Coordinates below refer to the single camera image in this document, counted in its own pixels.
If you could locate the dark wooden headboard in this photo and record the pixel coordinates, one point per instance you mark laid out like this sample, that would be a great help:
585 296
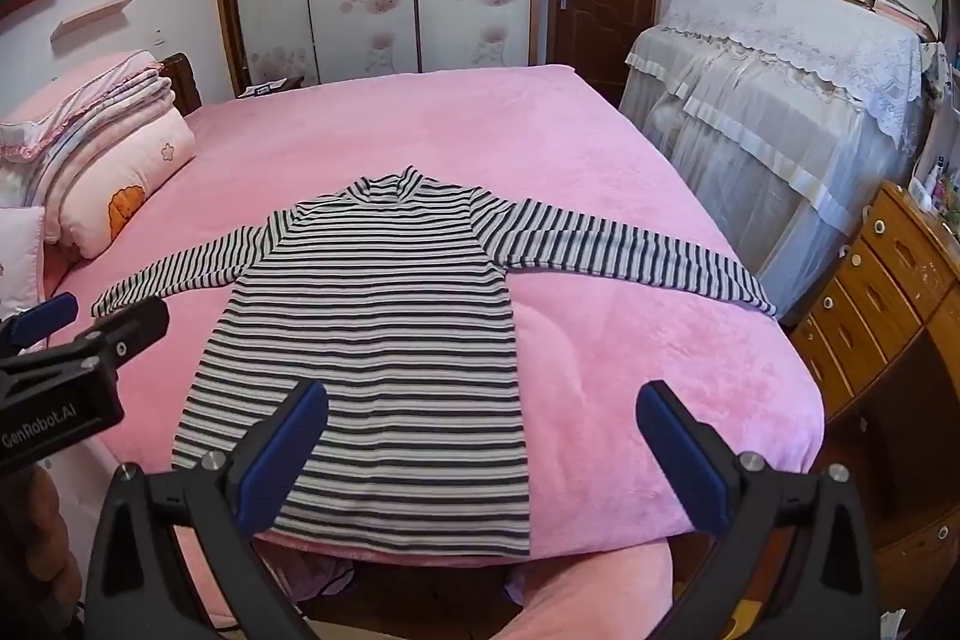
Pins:
184 81

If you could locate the wooden dresser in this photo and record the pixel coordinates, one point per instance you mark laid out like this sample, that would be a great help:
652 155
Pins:
885 280

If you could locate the white bottle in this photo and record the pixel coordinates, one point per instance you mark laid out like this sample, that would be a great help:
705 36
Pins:
936 175

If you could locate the pink wall shelf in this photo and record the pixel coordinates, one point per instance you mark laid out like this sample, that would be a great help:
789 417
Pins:
90 14

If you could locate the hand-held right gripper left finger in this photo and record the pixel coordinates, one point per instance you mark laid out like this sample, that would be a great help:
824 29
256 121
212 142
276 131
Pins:
285 452

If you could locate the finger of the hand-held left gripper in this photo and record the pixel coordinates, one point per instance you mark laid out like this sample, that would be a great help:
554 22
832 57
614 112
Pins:
45 316
127 329

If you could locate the lace covered piano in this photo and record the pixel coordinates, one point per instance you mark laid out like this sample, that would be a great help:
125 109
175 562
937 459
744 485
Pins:
765 85

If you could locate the white blue packet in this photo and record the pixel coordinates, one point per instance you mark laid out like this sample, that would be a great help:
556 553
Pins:
266 87

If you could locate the striped long-sleeve shirt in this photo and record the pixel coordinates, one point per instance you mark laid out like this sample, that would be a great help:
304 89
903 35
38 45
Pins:
375 310

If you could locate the folded pink quilts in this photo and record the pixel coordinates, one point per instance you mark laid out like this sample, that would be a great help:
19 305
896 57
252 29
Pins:
82 100

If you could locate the pink cartoon print pillow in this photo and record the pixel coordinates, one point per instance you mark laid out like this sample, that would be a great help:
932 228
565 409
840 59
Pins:
127 168

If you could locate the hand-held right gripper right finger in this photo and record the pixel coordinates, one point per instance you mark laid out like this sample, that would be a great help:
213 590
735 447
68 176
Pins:
682 460

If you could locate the small pink cushion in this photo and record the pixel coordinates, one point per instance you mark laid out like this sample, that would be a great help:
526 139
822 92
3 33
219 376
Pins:
19 257

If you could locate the pink bed blanket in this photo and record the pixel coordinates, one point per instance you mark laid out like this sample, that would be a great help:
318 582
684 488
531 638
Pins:
585 197

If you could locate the person's left hand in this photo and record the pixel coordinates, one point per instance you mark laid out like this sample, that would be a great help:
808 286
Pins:
34 527

